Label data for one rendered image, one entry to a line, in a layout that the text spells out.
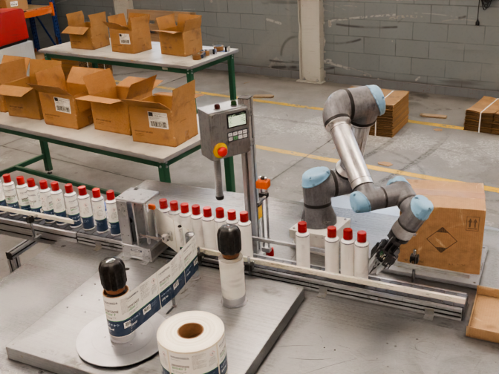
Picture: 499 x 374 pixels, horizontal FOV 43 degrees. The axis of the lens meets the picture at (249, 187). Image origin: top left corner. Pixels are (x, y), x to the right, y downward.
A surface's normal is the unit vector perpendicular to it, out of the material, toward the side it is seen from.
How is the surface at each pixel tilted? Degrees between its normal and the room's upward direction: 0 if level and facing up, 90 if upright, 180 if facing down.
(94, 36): 90
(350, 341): 0
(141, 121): 90
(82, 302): 0
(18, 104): 90
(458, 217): 90
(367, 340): 0
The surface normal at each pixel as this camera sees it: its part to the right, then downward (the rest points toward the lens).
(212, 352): 0.62, 0.29
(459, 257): -0.28, 0.41
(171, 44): -0.61, 0.36
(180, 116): 0.88, 0.16
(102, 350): -0.06, -0.91
